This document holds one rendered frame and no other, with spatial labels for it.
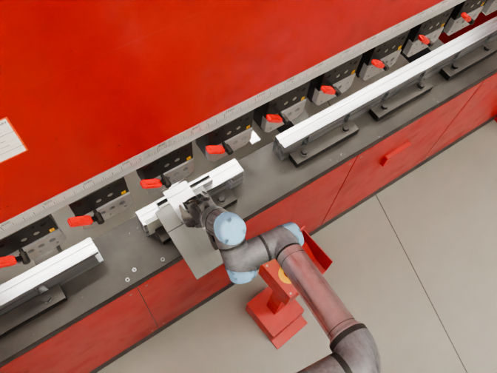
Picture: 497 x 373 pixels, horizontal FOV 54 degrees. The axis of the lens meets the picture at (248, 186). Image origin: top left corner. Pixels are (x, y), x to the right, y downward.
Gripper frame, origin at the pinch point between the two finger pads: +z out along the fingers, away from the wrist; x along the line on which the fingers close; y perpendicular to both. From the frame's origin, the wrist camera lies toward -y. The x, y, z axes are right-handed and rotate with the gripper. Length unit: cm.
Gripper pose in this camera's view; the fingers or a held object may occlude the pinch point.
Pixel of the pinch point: (193, 212)
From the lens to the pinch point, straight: 152.5
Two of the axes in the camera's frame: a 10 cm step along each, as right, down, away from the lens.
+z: -4.1, -1.4, 9.0
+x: -8.3, 4.7, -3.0
